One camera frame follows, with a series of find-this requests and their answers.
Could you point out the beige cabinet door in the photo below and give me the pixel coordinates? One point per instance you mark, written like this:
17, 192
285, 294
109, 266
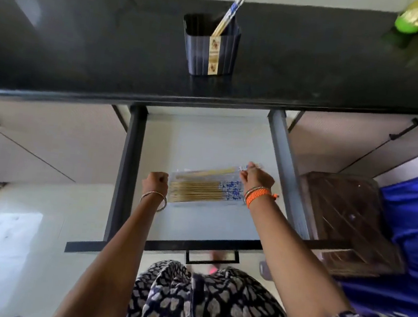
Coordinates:
39, 138
348, 141

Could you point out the black ribbed cutlery holder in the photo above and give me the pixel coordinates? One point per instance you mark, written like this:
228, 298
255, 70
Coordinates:
199, 53

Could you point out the person's right forearm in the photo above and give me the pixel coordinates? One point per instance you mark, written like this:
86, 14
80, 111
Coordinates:
291, 258

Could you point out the person's left forearm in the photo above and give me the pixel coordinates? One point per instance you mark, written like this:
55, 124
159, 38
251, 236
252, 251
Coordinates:
117, 255

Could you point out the blue cloth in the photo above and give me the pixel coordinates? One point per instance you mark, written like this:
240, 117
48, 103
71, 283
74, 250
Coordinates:
409, 241

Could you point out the person's left hand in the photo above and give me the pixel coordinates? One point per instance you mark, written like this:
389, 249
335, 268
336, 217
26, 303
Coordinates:
155, 183

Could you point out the blue-patterned bamboo chopstick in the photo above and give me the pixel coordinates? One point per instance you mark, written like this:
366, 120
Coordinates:
234, 12
228, 15

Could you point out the clear packet of bamboo chopsticks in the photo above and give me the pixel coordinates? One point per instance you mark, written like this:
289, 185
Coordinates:
201, 191

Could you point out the person's right fingers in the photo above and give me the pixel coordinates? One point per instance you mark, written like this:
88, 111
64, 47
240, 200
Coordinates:
248, 170

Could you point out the grey open drawer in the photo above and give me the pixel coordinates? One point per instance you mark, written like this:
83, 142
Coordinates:
210, 145

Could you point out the person's left fingers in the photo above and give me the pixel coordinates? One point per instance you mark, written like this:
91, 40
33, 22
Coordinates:
154, 175

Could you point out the green round cap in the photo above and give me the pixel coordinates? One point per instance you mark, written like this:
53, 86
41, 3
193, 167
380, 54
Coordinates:
407, 22

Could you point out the dark wooden slatted crate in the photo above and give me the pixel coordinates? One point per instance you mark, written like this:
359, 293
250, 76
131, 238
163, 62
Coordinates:
351, 223

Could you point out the person's black patterned dress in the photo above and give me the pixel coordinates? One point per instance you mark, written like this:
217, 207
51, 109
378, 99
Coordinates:
212, 306

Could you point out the silver bangle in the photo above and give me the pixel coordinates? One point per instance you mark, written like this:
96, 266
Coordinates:
162, 204

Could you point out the person's right hand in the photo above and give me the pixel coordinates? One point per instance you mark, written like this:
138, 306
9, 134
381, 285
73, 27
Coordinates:
256, 178

